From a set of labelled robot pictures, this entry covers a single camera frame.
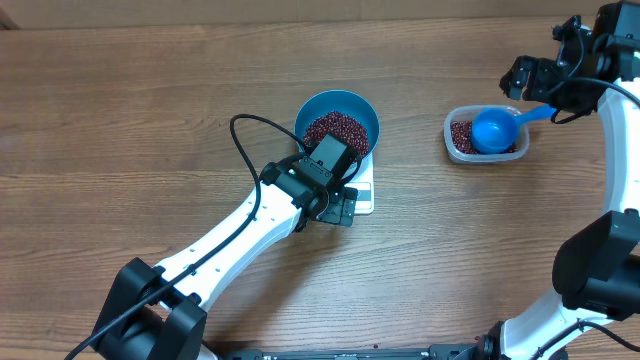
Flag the clear plastic food container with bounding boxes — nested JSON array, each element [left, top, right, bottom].
[[443, 105, 530, 165]]

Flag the blue plastic measuring scoop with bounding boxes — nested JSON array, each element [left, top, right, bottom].
[[470, 105, 556, 154]]

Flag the red adzuki beans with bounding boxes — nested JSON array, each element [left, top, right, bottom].
[[450, 120, 518, 155]]

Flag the white digital kitchen scale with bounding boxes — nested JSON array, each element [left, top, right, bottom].
[[347, 153, 375, 215]]

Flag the red beans in bowl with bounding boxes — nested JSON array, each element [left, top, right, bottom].
[[303, 111, 370, 156]]

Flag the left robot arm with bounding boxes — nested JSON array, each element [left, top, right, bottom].
[[89, 135, 358, 360]]

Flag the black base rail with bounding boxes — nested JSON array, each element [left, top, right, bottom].
[[218, 344, 496, 360]]

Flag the teal metal bowl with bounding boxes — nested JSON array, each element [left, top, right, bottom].
[[294, 90, 380, 158]]

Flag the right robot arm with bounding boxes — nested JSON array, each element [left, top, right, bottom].
[[463, 1, 639, 360]]

